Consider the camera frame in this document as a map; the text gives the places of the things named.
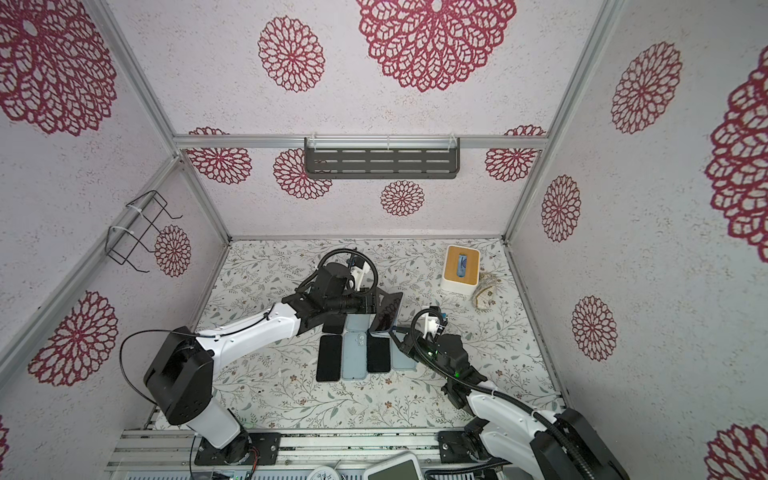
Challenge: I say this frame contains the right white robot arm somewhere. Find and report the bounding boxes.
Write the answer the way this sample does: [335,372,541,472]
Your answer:
[390,327,629,479]

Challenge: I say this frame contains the left black corrugated cable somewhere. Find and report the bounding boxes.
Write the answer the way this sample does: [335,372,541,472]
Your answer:
[118,248,380,480]

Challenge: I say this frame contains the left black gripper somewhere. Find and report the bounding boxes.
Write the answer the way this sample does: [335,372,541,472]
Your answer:
[327,285,394,315]

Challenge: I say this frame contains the white round timer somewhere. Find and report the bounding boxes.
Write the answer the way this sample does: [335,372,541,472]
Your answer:
[307,466,342,480]

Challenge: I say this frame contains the black wire wall rack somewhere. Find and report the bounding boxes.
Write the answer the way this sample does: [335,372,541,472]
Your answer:
[104,189,182,274]

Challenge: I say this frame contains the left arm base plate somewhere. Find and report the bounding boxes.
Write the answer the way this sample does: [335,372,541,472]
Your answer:
[193,432,282,466]

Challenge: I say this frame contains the black phone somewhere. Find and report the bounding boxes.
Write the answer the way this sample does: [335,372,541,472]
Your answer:
[368,291,403,336]
[322,314,347,335]

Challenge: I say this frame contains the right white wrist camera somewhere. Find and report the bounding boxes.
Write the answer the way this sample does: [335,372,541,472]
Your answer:
[419,306,448,340]

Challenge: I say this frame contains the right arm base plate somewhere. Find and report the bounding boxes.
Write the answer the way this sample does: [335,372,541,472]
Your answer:
[437,430,488,464]

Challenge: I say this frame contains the right black corrugated cable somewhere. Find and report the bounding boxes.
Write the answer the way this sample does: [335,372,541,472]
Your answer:
[407,307,595,480]

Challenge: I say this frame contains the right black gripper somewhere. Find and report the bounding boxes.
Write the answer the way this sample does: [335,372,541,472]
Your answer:
[390,325,455,386]

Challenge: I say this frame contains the white display device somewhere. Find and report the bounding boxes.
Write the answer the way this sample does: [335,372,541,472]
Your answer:
[363,452,425,480]

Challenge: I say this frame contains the black corrugated cable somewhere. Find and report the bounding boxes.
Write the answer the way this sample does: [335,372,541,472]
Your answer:
[118,248,380,480]
[407,307,595,480]

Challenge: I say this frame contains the grey wall shelf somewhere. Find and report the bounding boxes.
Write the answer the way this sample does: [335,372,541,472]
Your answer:
[304,137,461,180]

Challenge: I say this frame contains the white wooden-top tissue box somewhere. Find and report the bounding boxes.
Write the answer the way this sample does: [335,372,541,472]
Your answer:
[440,245,480,295]

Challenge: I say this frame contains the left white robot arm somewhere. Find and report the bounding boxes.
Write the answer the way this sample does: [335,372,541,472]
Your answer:
[144,255,378,455]

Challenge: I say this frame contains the light blue case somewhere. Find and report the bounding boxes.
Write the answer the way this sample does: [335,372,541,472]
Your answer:
[390,343,416,371]
[345,314,373,333]

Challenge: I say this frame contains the blue phone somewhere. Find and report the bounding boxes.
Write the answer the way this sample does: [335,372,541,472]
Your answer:
[366,333,391,374]

